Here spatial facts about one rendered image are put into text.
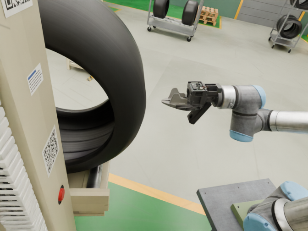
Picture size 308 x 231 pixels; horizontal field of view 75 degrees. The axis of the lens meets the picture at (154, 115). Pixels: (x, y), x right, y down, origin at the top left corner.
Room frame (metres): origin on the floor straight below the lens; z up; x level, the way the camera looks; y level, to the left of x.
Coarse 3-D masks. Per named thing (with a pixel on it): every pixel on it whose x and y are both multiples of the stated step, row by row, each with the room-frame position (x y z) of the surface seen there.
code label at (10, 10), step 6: (6, 0) 0.22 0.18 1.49; (12, 0) 0.24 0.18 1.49; (18, 0) 0.25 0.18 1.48; (24, 0) 0.26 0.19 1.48; (30, 0) 0.28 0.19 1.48; (6, 6) 0.22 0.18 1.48; (12, 6) 0.23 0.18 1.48; (18, 6) 0.25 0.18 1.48; (24, 6) 0.26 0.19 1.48; (6, 12) 0.22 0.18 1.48; (12, 12) 0.23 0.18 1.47
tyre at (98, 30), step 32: (64, 0) 0.45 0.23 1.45; (96, 0) 0.59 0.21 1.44; (64, 32) 0.40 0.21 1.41; (96, 32) 0.43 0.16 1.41; (128, 32) 0.62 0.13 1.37; (96, 64) 0.41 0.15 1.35; (128, 64) 0.45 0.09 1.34; (128, 96) 0.43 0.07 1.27; (64, 128) 0.61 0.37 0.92; (96, 128) 0.63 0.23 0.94; (128, 128) 0.43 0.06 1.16; (96, 160) 0.40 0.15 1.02
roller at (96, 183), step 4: (92, 168) 0.44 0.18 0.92; (96, 168) 0.44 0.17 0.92; (100, 168) 0.45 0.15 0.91; (92, 172) 0.42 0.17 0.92; (96, 172) 0.43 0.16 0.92; (100, 172) 0.44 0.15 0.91; (88, 176) 0.41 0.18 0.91; (92, 176) 0.41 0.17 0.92; (96, 176) 0.41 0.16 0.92; (100, 176) 0.42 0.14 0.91; (88, 180) 0.39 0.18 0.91; (92, 180) 0.39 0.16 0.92; (96, 180) 0.40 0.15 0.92; (100, 180) 0.41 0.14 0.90; (88, 184) 0.38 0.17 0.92; (92, 184) 0.38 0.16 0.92; (96, 184) 0.38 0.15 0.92
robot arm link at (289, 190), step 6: (282, 186) 0.57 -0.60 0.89; (288, 186) 0.56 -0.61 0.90; (294, 186) 0.57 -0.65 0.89; (300, 186) 0.59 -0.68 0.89; (276, 192) 0.56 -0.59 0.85; (282, 192) 0.54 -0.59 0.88; (288, 192) 0.53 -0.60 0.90; (294, 192) 0.53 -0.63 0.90; (300, 192) 0.55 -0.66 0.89; (306, 192) 0.56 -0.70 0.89; (288, 198) 0.51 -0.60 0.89; (294, 198) 0.50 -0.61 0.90; (300, 198) 0.51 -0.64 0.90
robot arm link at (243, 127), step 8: (232, 112) 0.67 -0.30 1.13; (232, 120) 0.65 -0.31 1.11; (240, 120) 0.63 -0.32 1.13; (248, 120) 0.62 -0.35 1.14; (256, 120) 0.66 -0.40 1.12; (232, 128) 0.63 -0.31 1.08; (240, 128) 0.61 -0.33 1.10; (248, 128) 0.61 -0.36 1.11; (256, 128) 0.64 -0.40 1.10; (232, 136) 0.62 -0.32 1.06; (240, 136) 0.60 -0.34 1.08; (248, 136) 0.60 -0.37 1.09
